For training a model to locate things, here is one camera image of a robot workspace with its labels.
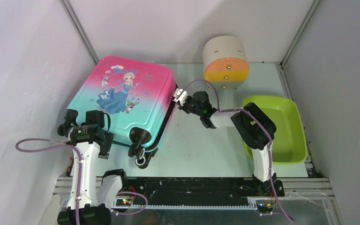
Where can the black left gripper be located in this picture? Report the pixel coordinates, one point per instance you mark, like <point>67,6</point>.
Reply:
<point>103,152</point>

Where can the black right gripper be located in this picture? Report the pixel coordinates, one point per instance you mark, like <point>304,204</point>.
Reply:
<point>184,107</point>

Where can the pink and teal kids suitcase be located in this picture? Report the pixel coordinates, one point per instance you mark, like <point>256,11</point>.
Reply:
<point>137,95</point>

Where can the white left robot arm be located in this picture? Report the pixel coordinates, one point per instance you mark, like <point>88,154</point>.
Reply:
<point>88,205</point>

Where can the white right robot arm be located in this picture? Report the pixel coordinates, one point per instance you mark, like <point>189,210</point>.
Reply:
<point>253,125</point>

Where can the beige orange round storage box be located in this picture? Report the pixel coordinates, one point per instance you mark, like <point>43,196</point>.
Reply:
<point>224,62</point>

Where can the green plastic bin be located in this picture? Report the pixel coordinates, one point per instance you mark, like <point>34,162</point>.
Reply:
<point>289,144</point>

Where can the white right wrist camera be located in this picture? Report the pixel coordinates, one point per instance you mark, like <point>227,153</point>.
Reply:
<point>180,96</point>

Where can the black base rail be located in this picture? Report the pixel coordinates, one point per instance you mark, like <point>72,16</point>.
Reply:
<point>199,192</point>

